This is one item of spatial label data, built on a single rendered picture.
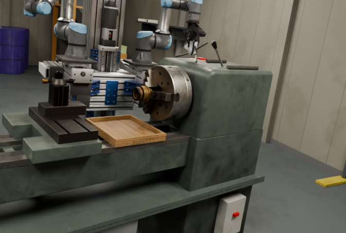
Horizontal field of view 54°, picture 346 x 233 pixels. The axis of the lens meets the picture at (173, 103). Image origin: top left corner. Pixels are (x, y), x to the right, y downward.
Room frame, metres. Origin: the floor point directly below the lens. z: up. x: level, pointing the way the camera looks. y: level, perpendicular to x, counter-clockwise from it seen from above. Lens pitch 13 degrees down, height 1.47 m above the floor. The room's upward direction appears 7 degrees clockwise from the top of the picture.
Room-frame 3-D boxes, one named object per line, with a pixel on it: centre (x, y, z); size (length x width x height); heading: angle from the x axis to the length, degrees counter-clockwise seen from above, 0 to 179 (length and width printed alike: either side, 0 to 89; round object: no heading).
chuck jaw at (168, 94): (1.79, 0.06, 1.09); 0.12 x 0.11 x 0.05; 39
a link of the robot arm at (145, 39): (2.56, 0.27, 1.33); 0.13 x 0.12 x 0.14; 116
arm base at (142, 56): (2.56, 0.27, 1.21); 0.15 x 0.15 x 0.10
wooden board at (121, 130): (1.75, 0.24, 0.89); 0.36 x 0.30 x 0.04; 39
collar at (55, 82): (1.59, 0.56, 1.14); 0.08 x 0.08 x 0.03
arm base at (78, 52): (2.30, 0.70, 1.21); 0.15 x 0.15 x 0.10
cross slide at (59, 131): (1.54, 0.52, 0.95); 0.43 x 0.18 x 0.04; 39
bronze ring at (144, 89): (1.81, 0.17, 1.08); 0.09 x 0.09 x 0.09; 39
